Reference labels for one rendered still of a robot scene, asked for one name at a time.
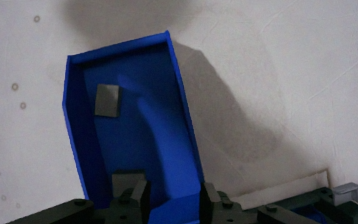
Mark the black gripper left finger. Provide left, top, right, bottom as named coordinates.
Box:
left=5, top=181, right=150, bottom=224

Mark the grey metal shelf rack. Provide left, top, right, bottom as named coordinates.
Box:
left=270, top=182, right=358, bottom=224

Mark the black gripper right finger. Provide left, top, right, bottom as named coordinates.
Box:
left=199, top=183, right=321, bottom=224

